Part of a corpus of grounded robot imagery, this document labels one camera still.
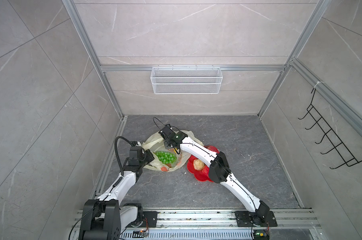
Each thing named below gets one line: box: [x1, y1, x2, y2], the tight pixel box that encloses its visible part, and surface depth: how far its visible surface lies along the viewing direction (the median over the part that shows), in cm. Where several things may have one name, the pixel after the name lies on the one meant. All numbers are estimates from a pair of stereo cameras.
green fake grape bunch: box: [155, 151, 177, 164], surface depth 94 cm
